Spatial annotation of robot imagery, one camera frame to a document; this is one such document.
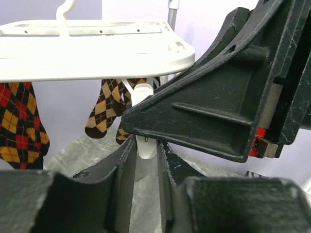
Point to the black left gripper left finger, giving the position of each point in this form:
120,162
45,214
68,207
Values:
97,199

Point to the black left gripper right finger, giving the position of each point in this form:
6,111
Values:
193,203

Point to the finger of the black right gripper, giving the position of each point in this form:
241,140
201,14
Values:
205,114

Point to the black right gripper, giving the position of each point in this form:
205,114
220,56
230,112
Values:
281,96

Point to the white clip sock hanger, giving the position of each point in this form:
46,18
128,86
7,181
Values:
62,49

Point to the white hanger clip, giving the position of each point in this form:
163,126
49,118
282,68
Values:
146,147

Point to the silver white drying rack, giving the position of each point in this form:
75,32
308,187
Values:
173,6

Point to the brown argyle hanging sock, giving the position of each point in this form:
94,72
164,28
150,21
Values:
113,100

